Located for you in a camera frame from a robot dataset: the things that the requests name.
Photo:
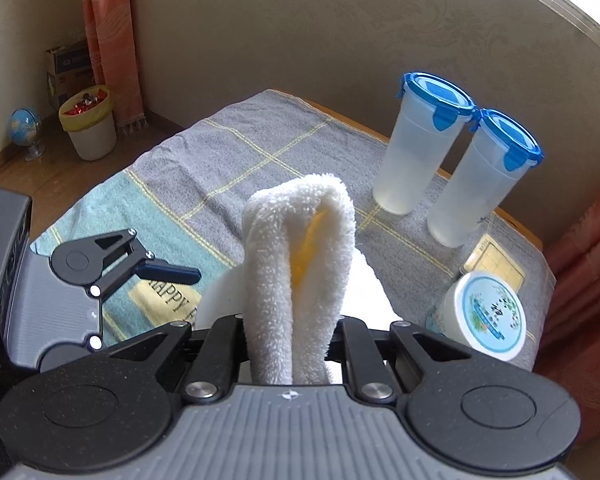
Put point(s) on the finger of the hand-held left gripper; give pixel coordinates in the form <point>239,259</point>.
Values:
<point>175,274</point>

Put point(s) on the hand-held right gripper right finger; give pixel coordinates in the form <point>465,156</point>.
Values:
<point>360,350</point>

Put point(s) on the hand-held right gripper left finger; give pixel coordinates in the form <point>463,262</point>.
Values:
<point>225,345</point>

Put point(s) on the white fluffy towel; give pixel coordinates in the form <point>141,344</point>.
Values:
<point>290,240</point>

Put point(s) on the white round jar green label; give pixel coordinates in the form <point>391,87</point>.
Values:
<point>485,315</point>

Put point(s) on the tall clear container blue lid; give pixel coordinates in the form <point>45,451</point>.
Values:
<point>415,160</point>

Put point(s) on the tall clear container crown mark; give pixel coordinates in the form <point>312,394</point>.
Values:
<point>475,190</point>

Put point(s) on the small blue globe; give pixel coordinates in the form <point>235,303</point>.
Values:
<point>25,127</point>

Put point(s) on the white trash bin yellow bag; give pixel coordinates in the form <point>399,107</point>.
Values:
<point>92,135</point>

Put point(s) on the clear box with yellow board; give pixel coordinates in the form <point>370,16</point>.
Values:
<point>495,260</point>

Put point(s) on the grey and teal checked tablecloth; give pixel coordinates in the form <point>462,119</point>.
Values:
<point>280,145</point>

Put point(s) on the cardboard box red print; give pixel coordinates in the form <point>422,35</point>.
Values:
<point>67,90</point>

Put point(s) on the cardboard box blue print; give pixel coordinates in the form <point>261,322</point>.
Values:
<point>70,60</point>

